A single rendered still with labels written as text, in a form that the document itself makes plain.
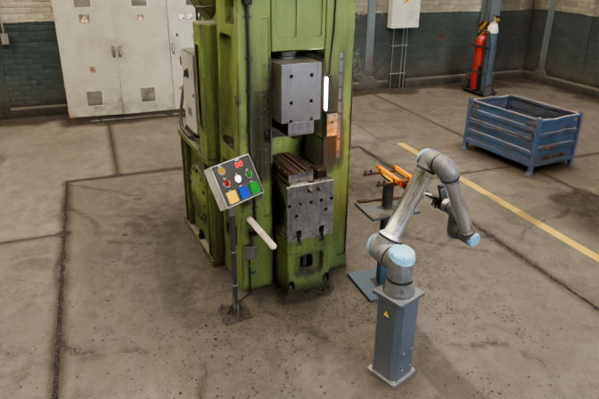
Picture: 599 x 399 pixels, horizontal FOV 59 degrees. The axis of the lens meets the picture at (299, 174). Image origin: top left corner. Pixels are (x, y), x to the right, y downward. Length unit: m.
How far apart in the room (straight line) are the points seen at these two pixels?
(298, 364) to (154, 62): 6.19
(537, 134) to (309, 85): 3.79
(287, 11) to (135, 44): 5.30
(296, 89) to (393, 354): 1.79
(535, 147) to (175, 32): 5.47
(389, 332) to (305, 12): 2.13
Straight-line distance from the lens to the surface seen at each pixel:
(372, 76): 10.80
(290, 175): 3.79
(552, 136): 7.10
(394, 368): 3.46
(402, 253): 3.10
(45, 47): 9.40
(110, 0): 8.65
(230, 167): 3.44
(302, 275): 4.16
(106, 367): 3.78
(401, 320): 3.24
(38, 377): 3.86
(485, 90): 10.75
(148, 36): 8.75
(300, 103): 3.65
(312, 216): 3.94
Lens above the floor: 2.41
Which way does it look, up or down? 22 degrees down
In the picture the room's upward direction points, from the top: 1 degrees clockwise
